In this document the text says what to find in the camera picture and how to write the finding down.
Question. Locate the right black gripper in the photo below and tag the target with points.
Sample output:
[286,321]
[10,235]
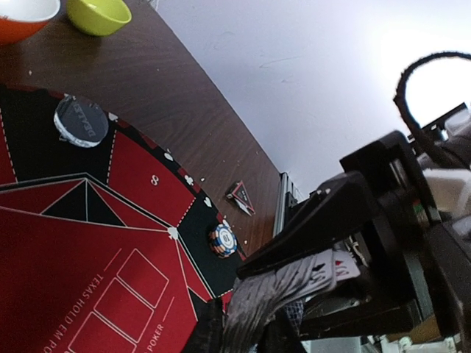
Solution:
[416,265]

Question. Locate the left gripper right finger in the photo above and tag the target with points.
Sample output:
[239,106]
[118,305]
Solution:
[279,336]

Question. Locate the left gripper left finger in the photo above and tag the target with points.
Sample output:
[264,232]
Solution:
[207,335]

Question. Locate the grey card deck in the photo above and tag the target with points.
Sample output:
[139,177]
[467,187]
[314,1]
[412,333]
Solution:
[256,299]

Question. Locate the stack of poker chips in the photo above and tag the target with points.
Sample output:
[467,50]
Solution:
[222,241]

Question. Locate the clear dealer button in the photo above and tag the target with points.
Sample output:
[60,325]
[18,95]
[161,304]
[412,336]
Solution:
[80,121]

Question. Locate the black red triangular marker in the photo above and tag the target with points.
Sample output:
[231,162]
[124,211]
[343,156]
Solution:
[237,192]

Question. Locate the round red black poker mat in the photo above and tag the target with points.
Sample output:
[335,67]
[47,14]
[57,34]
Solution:
[102,249]

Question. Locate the lime green bowl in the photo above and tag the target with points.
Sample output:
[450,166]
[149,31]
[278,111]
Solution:
[98,18]

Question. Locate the white orange bowl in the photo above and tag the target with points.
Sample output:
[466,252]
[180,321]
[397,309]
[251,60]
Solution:
[22,19]

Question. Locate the right aluminium frame post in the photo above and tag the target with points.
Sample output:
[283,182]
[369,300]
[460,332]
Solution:
[288,197]

